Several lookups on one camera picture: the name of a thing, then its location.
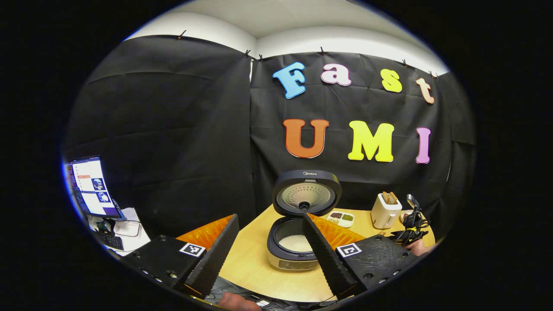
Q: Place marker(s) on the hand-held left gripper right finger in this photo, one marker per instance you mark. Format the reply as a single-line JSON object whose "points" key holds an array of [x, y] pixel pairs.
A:
{"points": [[324, 255]]}

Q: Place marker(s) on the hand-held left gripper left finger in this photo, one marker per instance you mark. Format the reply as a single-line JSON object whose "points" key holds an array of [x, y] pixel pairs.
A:
{"points": [[218, 255]]}

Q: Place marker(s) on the white rice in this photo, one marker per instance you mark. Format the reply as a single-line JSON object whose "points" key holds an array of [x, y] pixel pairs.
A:
{"points": [[293, 244]]}

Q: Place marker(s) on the black rice cooker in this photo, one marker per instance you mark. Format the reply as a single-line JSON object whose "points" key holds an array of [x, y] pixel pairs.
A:
{"points": [[302, 177]]}

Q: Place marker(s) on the white toaster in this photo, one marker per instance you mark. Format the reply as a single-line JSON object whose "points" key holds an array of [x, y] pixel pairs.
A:
{"points": [[382, 216]]}

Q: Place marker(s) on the brown toast slice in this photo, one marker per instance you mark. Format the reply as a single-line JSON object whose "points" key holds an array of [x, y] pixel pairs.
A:
{"points": [[385, 197], [393, 197]]}

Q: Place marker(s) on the divided white bean dish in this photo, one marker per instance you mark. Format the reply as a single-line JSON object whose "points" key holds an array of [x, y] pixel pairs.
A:
{"points": [[341, 223]]}

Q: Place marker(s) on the black keyboard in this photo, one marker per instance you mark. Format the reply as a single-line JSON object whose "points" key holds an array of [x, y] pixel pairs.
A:
{"points": [[110, 241]]}

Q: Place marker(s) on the black backdrop cloth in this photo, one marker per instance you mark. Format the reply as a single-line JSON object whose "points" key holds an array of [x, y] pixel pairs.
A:
{"points": [[194, 129]]}

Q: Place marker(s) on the computer monitor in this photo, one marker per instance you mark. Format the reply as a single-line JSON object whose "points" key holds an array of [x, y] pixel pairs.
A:
{"points": [[90, 185]]}

